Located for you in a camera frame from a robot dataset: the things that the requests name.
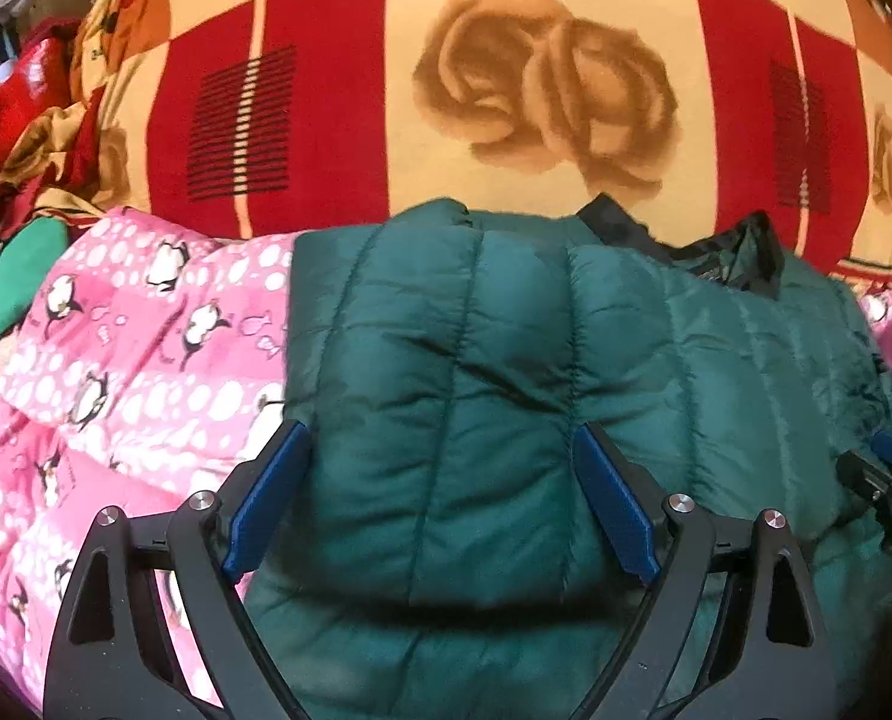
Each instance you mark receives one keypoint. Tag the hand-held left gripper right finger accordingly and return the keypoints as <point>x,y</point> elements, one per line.
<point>615,502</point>

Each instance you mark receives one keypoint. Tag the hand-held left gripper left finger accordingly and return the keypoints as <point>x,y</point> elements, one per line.
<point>266,510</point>

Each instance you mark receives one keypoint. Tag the dark green puffer jacket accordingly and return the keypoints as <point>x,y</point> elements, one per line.
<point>491,360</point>

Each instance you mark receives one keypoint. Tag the pink penguin print blanket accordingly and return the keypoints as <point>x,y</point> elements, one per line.
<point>116,360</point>

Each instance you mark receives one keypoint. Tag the green cloth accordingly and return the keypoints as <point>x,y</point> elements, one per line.
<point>11,292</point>

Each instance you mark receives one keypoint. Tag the red cream rose print blanket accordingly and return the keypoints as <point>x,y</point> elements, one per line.
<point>491,52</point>

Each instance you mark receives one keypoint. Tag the red cloth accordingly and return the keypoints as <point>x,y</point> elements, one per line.
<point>18,90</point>

